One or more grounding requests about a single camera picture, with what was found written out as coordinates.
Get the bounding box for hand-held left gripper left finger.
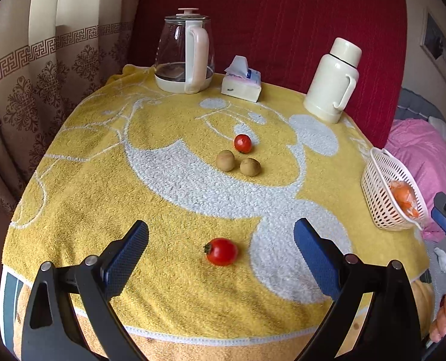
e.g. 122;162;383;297
21;220;150;361

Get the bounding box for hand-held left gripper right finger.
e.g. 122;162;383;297
294;218;423;361

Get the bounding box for plastic bag of orange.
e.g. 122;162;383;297
390;180;421;219

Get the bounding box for white plastic basket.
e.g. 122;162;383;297
361;148;430;232

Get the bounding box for red tomato with stem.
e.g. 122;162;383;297
204;238;239;267

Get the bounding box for grey patterned cloth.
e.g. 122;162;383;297
420;233;446;311

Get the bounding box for pink blanket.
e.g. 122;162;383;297
384;118;446;241

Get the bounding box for yellow and white towel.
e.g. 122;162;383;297
1;64;434;343

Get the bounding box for brown longan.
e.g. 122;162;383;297
239;157;261;177
217;150;235;172

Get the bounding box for grey headboard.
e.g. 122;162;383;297
396;88;446;138

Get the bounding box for tan patterned tablecloth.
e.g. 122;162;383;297
1;263;434;361

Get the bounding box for small red cherry tomato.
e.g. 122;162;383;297
234;134;253;154

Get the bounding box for cream thermos flask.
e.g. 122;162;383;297
303;38;362;125

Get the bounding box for white tissue pack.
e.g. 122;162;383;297
221;55;263;103

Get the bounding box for beige patterned curtain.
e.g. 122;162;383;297
0;0;141;215

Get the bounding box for red cloth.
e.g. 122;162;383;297
127;0;408;149

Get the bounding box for framed wall picture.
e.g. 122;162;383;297
420;7;446;90

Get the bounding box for glass kettle with cream handle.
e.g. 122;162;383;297
154;8;215;94

